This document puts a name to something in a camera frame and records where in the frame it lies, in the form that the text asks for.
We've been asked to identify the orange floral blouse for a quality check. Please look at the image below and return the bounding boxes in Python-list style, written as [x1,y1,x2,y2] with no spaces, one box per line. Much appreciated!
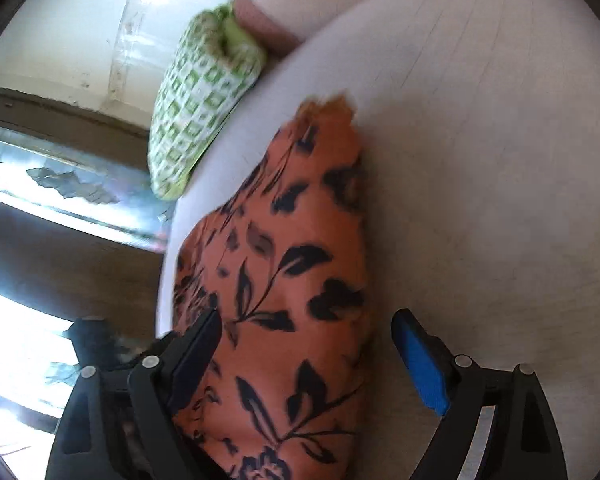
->
[171,96,372,479]

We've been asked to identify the stained glass door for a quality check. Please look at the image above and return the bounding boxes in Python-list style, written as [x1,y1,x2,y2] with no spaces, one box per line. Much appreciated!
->
[0,89,173,479]

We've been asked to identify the green patterned pillow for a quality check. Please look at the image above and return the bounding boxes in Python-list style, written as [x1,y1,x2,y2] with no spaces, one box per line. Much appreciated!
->
[147,3,268,202]

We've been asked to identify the quilted pink bedspread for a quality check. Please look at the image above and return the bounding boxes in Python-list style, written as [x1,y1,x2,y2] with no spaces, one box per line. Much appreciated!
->
[157,0,600,479]

